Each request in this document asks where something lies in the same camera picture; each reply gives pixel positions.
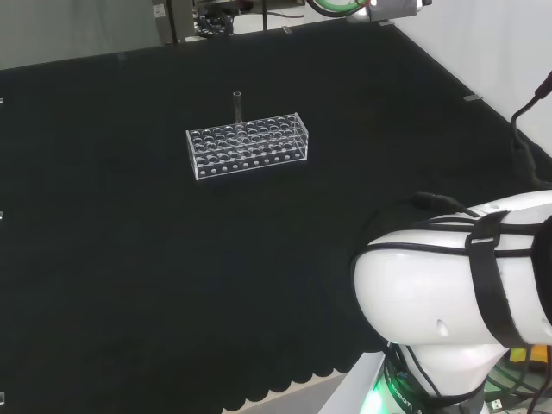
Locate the clear glass test tube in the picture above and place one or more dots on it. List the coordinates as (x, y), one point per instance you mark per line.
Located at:
(237, 105)

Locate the clear plastic test tube rack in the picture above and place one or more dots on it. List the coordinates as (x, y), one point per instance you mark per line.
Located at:
(248, 144)

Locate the black bench cloth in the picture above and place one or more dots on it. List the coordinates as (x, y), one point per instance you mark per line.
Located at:
(129, 259)

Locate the black tripod pole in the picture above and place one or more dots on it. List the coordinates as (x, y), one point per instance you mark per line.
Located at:
(264, 15)

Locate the grey metal cabinet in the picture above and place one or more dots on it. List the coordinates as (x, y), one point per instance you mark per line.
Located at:
(172, 19)

